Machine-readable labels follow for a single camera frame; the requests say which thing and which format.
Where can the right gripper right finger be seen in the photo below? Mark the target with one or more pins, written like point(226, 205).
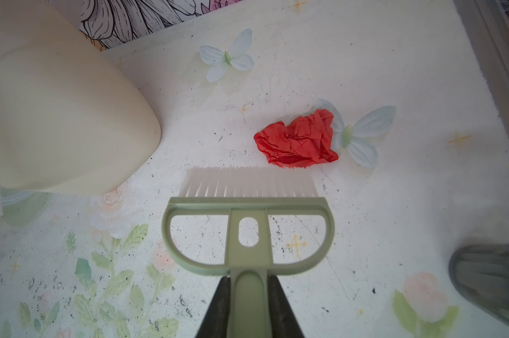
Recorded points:
point(283, 321)

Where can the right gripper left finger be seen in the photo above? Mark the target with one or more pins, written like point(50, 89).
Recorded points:
point(215, 322)

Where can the green hand brush white bristles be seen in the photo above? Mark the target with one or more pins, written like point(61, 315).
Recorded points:
point(248, 197)

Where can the red paper scrap back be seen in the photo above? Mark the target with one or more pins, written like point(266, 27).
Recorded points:
point(305, 142)

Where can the grey transparent plastic cup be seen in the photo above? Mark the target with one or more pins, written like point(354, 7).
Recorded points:
point(480, 274)

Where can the white fabric butterfly front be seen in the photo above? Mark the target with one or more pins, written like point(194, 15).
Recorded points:
point(354, 138)

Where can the white fabric butterfly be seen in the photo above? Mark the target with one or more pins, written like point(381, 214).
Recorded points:
point(236, 57)
point(354, 138)

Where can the clear glass bowl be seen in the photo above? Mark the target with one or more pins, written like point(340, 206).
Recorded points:
point(21, 208)

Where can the cream bin with plastic bag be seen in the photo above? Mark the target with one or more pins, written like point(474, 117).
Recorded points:
point(70, 122)

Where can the white fabric butterfly back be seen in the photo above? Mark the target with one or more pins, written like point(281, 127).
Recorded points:
point(236, 57)

